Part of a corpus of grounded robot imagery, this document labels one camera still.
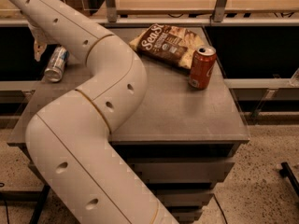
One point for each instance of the bottom grey drawer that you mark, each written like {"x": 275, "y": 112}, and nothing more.
{"x": 186, "y": 216}

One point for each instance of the middle grey drawer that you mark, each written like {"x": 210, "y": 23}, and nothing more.
{"x": 184, "y": 197}

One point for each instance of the top grey drawer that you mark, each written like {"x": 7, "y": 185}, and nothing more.
{"x": 202, "y": 170}

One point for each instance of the silver blue redbull can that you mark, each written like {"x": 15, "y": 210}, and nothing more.
{"x": 55, "y": 68}

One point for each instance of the black stand leg left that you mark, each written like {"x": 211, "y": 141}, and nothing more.
{"x": 40, "y": 204}

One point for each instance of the black stand leg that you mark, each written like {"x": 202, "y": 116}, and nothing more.
{"x": 40, "y": 204}
{"x": 286, "y": 171}

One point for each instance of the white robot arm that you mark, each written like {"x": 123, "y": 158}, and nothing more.
{"x": 68, "y": 139}

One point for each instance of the metal railing frame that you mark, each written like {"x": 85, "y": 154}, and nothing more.
{"x": 155, "y": 20}

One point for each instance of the red soda can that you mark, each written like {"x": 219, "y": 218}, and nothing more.
{"x": 203, "y": 60}

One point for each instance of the grey drawer cabinet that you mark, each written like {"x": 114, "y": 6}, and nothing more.
{"x": 174, "y": 121}

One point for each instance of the black stand leg right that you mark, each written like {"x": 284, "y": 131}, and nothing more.
{"x": 286, "y": 171}

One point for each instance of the brown seaweed snack bag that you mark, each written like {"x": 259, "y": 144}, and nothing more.
{"x": 168, "y": 44}

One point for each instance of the grey drawer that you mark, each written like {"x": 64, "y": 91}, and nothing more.
{"x": 202, "y": 170}
{"x": 186, "y": 216}
{"x": 184, "y": 197}

